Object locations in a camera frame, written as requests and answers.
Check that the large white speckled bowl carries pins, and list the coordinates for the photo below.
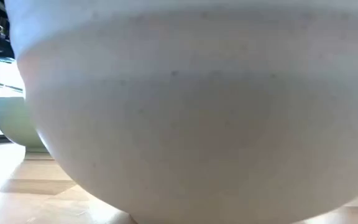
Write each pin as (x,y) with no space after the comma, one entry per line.
(197,109)

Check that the pale green bowl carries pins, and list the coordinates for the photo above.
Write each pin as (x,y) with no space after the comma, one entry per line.
(14,124)

